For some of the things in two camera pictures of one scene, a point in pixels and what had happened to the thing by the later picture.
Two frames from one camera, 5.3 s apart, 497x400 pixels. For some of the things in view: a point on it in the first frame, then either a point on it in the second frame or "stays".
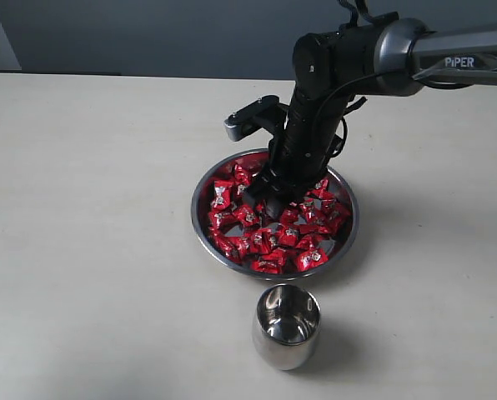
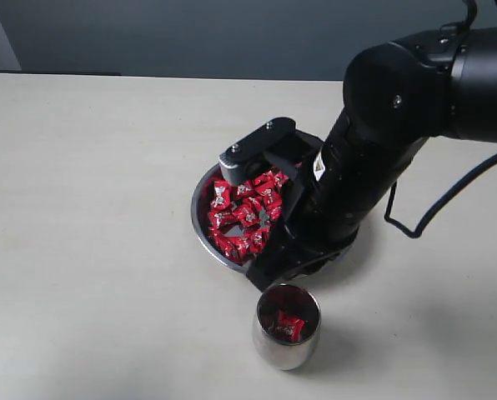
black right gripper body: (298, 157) to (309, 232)
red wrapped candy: (217, 218) stays
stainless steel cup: (285, 326) stays
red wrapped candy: (259, 241) stays
